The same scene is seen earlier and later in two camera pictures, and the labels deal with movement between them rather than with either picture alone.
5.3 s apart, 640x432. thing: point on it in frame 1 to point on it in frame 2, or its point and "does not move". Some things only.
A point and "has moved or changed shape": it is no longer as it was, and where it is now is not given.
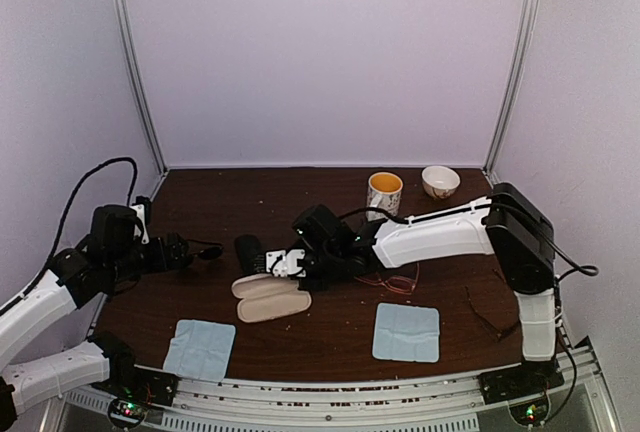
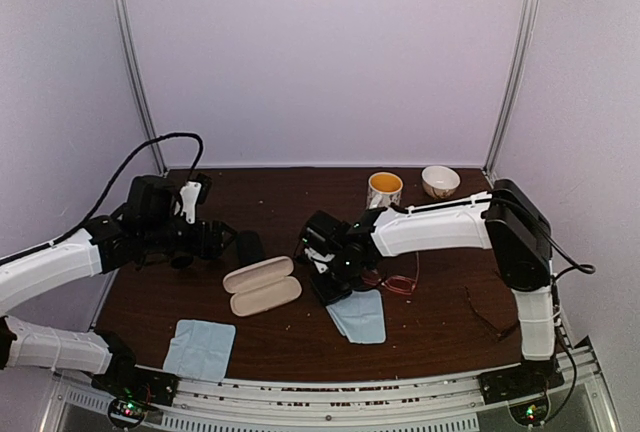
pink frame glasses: x=395 y=283 does not move
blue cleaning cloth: x=201 y=349 does not move
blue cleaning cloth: x=406 y=333 to x=360 y=317
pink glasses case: x=264 y=297 has moved or changed shape
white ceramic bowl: x=440 y=181 does not move
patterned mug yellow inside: x=384 y=192 does not move
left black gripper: x=175 y=257 to x=214 y=248
